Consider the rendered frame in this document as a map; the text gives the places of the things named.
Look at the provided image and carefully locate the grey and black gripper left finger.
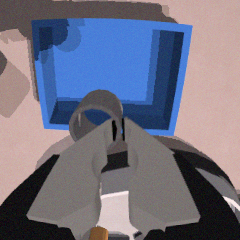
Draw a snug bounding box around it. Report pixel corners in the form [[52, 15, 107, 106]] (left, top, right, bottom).
[[0, 118, 117, 240]]

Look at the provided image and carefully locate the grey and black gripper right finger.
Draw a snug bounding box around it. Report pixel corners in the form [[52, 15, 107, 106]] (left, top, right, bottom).
[[122, 117, 240, 240]]

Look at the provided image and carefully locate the blue crate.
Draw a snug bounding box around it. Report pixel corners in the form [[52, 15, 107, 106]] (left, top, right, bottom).
[[31, 18, 193, 136]]

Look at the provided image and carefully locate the grey round turntable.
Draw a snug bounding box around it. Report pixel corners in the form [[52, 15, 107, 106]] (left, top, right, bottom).
[[97, 148, 240, 240]]

